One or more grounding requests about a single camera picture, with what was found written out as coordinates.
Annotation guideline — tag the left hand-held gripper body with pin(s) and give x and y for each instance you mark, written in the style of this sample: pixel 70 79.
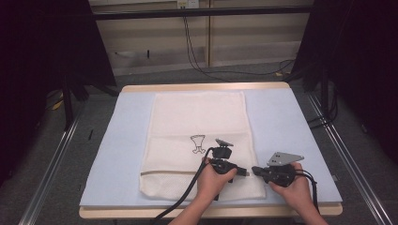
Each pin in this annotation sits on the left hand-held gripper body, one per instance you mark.
pixel 221 154

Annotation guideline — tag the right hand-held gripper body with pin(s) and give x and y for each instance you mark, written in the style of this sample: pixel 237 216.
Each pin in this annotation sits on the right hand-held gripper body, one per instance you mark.
pixel 280 170

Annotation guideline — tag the white towel with black drawing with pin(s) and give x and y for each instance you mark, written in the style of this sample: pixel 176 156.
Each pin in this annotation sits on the white towel with black drawing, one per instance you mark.
pixel 194 115

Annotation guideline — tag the person's right hand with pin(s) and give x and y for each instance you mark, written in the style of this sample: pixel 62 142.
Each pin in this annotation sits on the person's right hand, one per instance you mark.
pixel 295 190

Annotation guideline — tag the person's left hand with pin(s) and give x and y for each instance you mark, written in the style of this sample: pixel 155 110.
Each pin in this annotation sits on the person's left hand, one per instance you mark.
pixel 212 182

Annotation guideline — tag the wooden table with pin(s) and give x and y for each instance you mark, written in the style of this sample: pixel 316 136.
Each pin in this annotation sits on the wooden table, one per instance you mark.
pixel 203 86

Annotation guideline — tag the black metal stand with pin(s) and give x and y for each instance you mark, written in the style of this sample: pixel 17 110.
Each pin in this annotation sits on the black metal stand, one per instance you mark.
pixel 67 103
pixel 325 97

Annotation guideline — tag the light blue mat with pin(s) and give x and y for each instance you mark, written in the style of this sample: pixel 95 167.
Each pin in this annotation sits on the light blue mat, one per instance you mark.
pixel 119 156

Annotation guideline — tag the black curtain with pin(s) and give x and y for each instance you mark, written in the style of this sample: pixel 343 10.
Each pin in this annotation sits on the black curtain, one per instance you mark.
pixel 37 62
pixel 363 62

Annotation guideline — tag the black horizontal bar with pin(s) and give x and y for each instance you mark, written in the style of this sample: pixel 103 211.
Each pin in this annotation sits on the black horizontal bar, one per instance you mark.
pixel 203 12

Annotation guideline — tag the yellow tape piece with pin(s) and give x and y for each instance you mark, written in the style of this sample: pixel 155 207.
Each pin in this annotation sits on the yellow tape piece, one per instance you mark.
pixel 58 105

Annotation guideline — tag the silver floor rail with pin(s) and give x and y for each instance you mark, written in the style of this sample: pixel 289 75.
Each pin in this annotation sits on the silver floor rail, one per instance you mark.
pixel 50 168
pixel 347 156

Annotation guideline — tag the white wall socket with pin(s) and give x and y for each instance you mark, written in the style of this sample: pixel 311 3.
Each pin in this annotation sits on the white wall socket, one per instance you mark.
pixel 187 3

